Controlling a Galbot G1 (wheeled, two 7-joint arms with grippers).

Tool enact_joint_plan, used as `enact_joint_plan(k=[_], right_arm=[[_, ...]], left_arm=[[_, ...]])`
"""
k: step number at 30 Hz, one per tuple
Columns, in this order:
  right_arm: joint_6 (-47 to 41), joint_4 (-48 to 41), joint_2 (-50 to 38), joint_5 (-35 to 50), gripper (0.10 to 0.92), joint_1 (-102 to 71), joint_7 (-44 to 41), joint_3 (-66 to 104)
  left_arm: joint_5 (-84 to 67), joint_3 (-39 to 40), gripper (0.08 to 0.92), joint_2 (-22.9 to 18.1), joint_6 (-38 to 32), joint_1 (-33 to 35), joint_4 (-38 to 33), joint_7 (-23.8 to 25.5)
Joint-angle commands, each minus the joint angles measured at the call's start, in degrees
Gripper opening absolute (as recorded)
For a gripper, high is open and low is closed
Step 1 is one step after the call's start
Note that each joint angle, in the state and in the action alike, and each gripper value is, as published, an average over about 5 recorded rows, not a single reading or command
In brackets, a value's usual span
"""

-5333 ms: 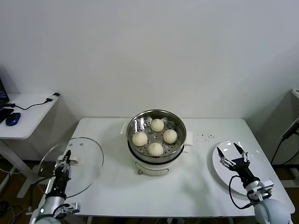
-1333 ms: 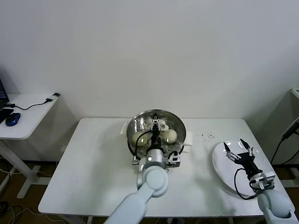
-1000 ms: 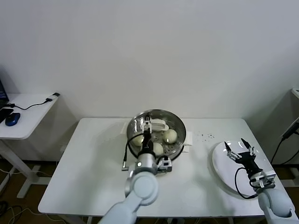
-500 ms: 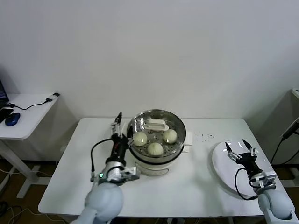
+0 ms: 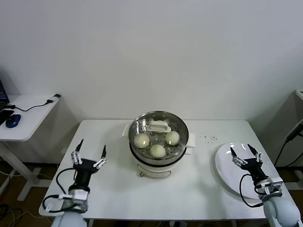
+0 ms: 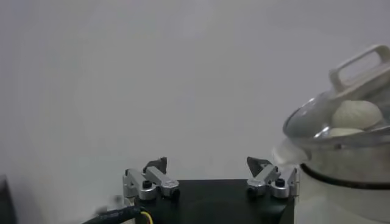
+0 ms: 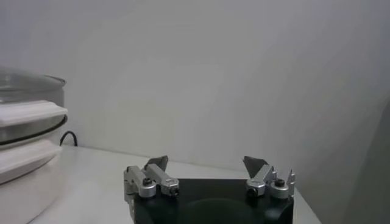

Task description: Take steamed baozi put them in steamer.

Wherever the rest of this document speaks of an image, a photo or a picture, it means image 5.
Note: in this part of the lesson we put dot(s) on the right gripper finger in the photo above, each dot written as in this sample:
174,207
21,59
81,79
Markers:
237,160
258,157

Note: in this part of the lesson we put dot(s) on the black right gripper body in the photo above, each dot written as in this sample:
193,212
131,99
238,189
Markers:
255,169

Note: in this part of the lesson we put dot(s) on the large white plate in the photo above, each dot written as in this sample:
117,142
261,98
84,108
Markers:
227,175

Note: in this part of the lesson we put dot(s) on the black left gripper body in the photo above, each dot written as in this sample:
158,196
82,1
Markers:
84,170

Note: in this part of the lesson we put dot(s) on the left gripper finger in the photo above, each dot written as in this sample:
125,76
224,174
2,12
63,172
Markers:
101,160
77,154

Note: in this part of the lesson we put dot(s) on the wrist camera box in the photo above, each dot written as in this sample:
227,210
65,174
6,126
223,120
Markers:
272,185
74,201

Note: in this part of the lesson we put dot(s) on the white steamed baozi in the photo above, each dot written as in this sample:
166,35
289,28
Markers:
157,151
141,141
172,138

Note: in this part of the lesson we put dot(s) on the blue computer mouse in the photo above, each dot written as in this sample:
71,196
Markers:
13,121

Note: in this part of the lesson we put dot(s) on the white side desk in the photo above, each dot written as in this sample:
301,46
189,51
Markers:
28,123

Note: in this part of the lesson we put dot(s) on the white electric cooker base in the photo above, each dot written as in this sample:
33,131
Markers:
154,171

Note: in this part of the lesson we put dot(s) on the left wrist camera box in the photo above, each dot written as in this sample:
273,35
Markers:
74,201

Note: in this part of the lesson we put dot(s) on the stainless steel steamer basket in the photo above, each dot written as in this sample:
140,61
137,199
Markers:
192,140

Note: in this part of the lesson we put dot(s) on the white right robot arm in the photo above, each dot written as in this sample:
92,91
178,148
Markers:
281,212

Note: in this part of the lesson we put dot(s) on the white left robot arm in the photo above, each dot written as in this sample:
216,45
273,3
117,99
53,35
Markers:
68,218

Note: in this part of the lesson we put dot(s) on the round glass pot lid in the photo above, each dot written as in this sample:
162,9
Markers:
158,126

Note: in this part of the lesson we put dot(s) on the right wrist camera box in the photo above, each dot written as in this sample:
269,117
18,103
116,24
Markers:
272,185

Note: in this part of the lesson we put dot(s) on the white side cabinet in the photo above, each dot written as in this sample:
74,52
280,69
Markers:
300,93

